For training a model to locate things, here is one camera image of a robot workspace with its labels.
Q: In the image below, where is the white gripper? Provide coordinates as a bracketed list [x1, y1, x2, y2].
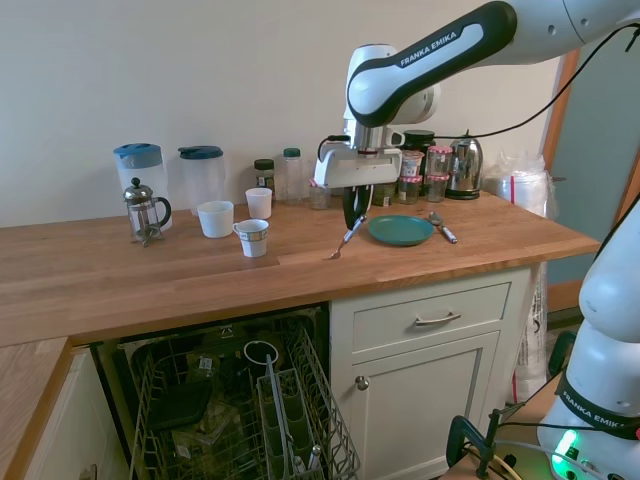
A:
[313, 147, 403, 233]

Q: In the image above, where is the white handled metal fork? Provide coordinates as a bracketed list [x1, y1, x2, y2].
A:
[328, 214, 370, 260]

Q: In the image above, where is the built-in dishwasher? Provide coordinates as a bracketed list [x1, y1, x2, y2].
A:
[92, 302, 332, 480]

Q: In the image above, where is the dark green can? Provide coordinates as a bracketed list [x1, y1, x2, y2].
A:
[370, 182, 399, 208]

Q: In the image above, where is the small glass jar gingham lid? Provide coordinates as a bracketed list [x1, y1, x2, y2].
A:
[307, 178, 332, 211]

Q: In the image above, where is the teal plastic plate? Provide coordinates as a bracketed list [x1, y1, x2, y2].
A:
[368, 214, 435, 248]

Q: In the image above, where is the red and white tub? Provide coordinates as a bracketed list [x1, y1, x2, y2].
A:
[400, 149, 426, 179]

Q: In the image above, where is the clear bottle green lid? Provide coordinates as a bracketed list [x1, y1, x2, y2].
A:
[282, 147, 305, 206]

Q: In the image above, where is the black supplement tub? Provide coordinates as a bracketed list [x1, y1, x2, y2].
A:
[402, 129, 437, 154]

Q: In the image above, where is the large glass jar gingham lid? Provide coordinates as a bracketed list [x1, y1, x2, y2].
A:
[426, 145, 453, 177]

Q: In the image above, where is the spice jar black lid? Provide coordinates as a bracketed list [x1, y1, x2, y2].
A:
[253, 158, 277, 202]

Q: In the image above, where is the plain white plastic cup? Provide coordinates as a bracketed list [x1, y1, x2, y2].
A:
[244, 187, 274, 220]

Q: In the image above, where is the white patterned band cup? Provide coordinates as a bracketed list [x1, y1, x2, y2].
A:
[232, 218, 271, 259]

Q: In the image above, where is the stainless steel electric kettle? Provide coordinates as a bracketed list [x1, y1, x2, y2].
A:
[444, 129, 485, 201]

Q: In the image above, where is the white ceramic mug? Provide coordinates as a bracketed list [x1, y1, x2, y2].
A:
[196, 200, 235, 240]

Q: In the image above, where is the clear pitcher dark blue lid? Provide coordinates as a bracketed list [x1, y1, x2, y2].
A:
[177, 145, 227, 217]

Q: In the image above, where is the plastic bag of cups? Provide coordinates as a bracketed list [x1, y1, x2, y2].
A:
[481, 148, 560, 222]

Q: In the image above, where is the black cup white rim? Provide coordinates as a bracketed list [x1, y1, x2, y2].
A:
[242, 339, 282, 367]

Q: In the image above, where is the white base cabinet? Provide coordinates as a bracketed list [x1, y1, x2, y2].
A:
[329, 266, 535, 480]

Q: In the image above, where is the glass French press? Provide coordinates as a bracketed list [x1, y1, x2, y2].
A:
[123, 177, 173, 249]

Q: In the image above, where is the wood framed door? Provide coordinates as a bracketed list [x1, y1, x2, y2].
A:
[542, 45, 640, 332]

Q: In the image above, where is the clear pitcher light blue lid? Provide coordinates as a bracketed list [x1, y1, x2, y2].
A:
[113, 143, 167, 232]

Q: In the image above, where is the clear plastic bag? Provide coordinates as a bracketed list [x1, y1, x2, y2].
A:
[510, 259, 552, 407]

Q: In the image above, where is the gray cutlery basket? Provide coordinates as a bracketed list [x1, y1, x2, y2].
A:
[255, 353, 327, 479]

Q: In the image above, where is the dark green C-clamp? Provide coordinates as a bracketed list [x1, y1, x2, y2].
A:
[548, 328, 579, 379]
[448, 407, 503, 477]

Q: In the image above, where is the wooden robot mounting table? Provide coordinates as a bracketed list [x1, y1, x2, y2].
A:
[443, 372, 569, 480]

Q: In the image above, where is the black plastic container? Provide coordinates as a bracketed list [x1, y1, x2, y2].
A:
[148, 378, 215, 434]

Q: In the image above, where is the white corner cabinet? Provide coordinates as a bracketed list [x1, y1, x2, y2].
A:
[27, 344, 132, 480]

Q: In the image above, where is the white handled metal spoon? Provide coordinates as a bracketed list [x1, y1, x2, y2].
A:
[428, 211, 458, 245]

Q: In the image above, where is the curved metal drawer handle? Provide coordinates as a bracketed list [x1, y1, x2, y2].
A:
[413, 311, 463, 328]

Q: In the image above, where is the dishwasher wire rack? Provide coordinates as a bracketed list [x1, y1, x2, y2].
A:
[128, 319, 362, 480]

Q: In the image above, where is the yellow cable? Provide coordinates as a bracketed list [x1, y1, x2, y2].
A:
[492, 447, 519, 476]

